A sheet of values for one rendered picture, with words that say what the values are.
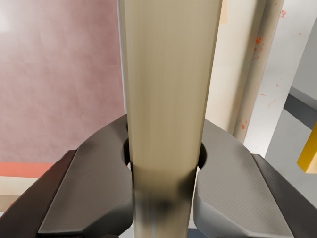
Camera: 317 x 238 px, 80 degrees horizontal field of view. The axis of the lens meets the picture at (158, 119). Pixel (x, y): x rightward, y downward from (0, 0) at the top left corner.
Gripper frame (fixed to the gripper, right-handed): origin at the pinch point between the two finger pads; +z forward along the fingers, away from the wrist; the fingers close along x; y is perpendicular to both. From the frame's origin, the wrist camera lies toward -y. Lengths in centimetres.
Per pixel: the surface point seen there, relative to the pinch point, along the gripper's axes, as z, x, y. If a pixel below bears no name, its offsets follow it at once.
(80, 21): 13.8, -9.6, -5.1
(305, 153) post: 15.9, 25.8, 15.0
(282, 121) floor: 110, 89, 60
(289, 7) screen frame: 10.3, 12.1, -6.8
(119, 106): 13.8, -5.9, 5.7
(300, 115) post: 25.8, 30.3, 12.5
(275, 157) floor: 110, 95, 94
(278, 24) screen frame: 10.3, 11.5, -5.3
